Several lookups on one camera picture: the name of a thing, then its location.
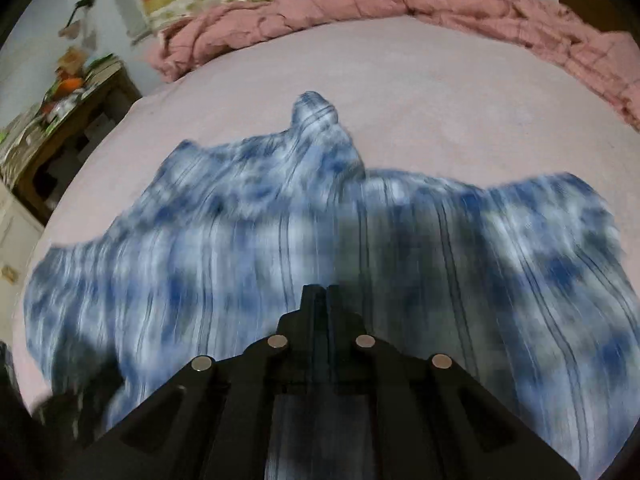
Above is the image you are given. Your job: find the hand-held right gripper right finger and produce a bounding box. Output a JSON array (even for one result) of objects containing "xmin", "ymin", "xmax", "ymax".
[{"xmin": 327, "ymin": 284, "xmax": 581, "ymax": 480}]

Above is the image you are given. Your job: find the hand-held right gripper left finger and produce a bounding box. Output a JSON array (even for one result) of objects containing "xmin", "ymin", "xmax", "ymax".
[{"xmin": 65, "ymin": 284, "xmax": 329, "ymax": 480}]

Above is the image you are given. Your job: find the blue tie-dye garment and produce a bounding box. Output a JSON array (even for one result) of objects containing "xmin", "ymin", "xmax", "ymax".
[{"xmin": 22, "ymin": 91, "xmax": 640, "ymax": 480}]

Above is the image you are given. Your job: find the white cabinet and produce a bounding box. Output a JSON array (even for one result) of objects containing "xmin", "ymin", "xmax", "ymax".
[{"xmin": 0, "ymin": 180, "xmax": 46, "ymax": 301}]

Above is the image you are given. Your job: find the wooden side table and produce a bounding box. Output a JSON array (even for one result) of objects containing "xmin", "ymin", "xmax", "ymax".
[{"xmin": 0, "ymin": 60, "xmax": 143, "ymax": 226}]

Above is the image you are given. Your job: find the stack of books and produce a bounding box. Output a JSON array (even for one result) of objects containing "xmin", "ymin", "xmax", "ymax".
[{"xmin": 82, "ymin": 55, "xmax": 123, "ymax": 83}]

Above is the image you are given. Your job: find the pink quilt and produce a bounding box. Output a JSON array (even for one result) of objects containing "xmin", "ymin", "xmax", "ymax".
[{"xmin": 145, "ymin": 0, "xmax": 640, "ymax": 131}]

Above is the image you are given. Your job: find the orange toy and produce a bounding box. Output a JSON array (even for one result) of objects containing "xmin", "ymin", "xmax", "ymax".
[{"xmin": 55, "ymin": 75, "xmax": 83, "ymax": 97}]

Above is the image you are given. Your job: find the wooden headboard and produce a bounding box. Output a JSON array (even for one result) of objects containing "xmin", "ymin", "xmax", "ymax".
[{"xmin": 557, "ymin": 0, "xmax": 640, "ymax": 48}]

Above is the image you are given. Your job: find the white window frame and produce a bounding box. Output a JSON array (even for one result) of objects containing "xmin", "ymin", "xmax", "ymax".
[{"xmin": 100, "ymin": 0, "xmax": 151, "ymax": 43}]

